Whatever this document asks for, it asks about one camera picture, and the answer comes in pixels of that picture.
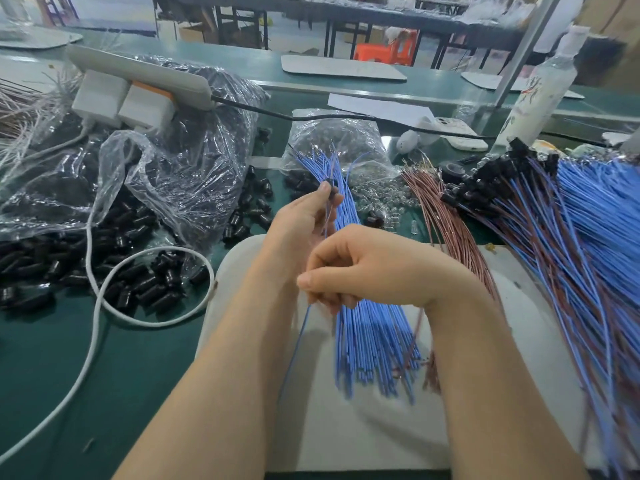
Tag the person's left hand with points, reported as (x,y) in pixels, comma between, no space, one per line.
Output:
(295,230)

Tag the person's right hand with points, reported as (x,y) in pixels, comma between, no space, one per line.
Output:
(385,267)

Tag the black cap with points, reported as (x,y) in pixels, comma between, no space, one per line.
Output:
(334,185)

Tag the pile of black plastic caps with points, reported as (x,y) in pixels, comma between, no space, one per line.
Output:
(40,265)

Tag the person's right forearm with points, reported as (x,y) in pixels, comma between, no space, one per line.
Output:
(510,400)

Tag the person's left forearm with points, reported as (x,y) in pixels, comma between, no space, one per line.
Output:
(205,400)

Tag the small clear plastic bag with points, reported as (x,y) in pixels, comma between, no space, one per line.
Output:
(335,140)

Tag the white computer mouse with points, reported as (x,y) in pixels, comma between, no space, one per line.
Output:
(407,143)

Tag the large clear plastic bag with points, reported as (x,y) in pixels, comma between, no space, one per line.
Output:
(200,145)

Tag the white paper sheet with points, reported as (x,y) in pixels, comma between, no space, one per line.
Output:
(376,109)

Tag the white flat device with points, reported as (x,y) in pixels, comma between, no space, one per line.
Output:
(456,135)

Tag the white flat tray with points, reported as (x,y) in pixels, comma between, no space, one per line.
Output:
(482,82)
(38,38)
(344,68)

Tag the white work board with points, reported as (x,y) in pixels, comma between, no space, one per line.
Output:
(390,440)

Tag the white orange charger adapter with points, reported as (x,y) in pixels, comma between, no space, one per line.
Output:
(148,107)

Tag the orange plastic stool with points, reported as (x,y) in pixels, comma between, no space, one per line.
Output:
(390,48)

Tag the white power strip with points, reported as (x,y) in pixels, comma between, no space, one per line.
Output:
(140,75)

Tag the white spray bottle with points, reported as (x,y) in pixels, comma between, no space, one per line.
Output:
(535,95)

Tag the blue table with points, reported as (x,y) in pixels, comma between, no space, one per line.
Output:
(98,11)

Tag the cardboard boxes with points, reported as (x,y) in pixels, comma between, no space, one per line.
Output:
(614,13)

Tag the long black-frame table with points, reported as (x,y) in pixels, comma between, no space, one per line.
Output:
(330,9)

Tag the slanted metal frame post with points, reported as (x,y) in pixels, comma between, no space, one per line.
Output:
(527,45)

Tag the short metal frame post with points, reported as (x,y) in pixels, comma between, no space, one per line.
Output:
(630,145)

